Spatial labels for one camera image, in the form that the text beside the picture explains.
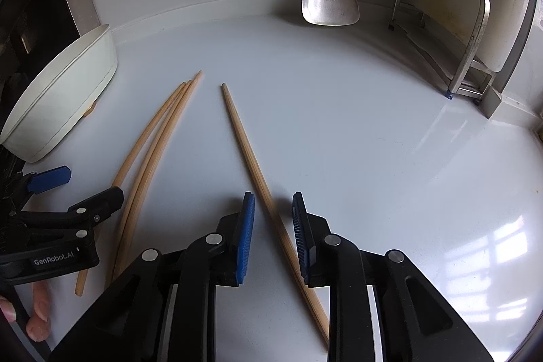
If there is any metal board rack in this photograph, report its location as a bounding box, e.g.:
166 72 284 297
388 0 497 104

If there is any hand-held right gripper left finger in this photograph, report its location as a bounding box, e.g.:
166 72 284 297
49 191 256 362

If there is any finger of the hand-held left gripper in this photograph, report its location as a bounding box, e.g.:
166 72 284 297
0 166 72 218
17 187 125 229

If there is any white oval utensil container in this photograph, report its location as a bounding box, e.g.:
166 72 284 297
0 24 118 163

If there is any wooden chopstick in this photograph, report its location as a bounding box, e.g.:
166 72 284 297
111 70 203 282
221 83 331 350
75 82 185 297
104 80 190 291

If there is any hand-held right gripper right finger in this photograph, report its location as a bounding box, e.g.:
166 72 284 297
292 192 495 362

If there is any pale cutting board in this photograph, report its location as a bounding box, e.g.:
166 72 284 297
418 0 531 72

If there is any person's left hand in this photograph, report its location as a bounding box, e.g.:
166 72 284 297
0 281 52 342

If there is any dark appliance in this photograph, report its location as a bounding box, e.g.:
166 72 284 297
0 0 81 91

